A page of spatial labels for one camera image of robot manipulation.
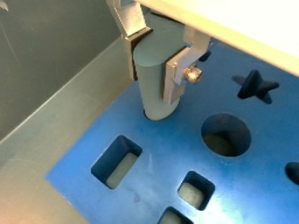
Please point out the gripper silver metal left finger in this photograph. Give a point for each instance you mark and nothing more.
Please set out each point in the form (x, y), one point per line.
(128, 15)

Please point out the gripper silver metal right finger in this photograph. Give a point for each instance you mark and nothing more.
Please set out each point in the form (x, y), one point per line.
(179, 68)

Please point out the grey-blue oval peg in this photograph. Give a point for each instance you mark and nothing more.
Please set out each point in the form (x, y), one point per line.
(160, 44)

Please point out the blue shape-sorting board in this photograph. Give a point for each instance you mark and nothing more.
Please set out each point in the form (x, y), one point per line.
(216, 164)

